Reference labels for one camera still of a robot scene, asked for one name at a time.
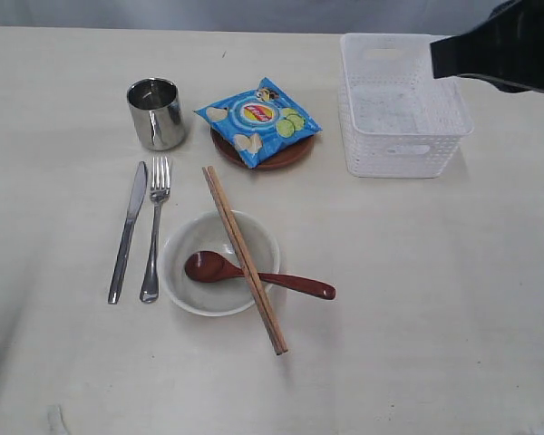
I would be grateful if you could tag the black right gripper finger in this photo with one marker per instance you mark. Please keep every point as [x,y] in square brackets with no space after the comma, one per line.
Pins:
[506,50]

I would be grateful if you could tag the white perforated plastic basket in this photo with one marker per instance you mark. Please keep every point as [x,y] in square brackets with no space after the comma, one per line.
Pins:
[397,120]

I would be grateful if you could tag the brown round wooden plate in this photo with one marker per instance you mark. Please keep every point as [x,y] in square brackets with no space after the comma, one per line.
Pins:
[288,156]

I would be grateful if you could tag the blue chips snack bag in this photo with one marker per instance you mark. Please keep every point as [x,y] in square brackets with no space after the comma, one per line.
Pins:
[259,123]

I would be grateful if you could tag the brown wooden chopstick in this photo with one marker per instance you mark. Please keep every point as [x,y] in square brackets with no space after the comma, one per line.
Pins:
[249,258]
[242,267]

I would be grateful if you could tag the glossy ceramic bowl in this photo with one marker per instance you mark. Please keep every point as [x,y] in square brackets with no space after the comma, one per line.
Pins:
[207,232]

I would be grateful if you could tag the stainless steel cup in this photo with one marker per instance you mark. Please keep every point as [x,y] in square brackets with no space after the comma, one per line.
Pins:
[156,113]

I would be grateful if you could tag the dark wooden spoon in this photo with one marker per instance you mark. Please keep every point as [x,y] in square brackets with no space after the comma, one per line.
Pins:
[211,267]

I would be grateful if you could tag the silver metal fork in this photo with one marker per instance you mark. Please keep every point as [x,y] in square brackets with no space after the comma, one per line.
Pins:
[159,194]

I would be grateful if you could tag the silver metal table knife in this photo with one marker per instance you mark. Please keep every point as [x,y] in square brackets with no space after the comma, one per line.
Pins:
[138,192]

